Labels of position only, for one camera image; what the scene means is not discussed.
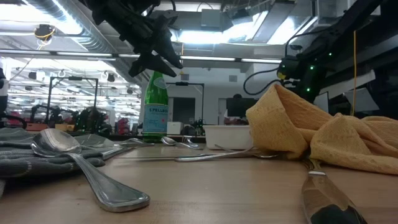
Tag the black yellow ceiling reel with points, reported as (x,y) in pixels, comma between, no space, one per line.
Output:
(44,31)

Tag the white box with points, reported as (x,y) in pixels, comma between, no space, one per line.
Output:
(174,127)

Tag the yellow waffle cloth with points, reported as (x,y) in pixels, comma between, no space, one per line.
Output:
(311,130)

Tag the grey checked cloth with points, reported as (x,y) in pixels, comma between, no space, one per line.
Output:
(18,155)

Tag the silver table knife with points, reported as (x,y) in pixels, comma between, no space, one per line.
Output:
(323,199)
(115,154)

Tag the green glass water bottle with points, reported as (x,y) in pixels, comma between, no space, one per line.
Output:
(155,102)

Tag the silver cutlery pieces on table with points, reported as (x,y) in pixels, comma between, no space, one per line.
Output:
(186,159)

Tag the long ceiling light bar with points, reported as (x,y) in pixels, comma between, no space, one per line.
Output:
(205,58)

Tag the silver ventilation duct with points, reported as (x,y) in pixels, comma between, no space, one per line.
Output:
(93,37)

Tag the black metal gantry frame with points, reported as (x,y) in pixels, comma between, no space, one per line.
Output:
(49,99)

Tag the tilted grey screen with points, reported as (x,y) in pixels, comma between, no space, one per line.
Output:
(362,99)
(320,104)

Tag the white plastic cutlery tray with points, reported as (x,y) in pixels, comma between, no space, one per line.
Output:
(228,137)

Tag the silver fork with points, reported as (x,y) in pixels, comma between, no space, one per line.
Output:
(231,150)
(187,140)

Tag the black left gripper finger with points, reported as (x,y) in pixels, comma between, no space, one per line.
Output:
(149,65)
(166,49)

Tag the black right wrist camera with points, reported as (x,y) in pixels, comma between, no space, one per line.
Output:
(287,67)

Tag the black rig frame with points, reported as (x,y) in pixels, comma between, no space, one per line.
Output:
(183,83)

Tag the black monitor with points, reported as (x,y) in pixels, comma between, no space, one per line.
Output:
(241,112)

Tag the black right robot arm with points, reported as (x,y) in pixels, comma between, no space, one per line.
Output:
(357,18)

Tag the grey ceiling vent box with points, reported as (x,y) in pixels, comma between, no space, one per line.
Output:
(211,18)

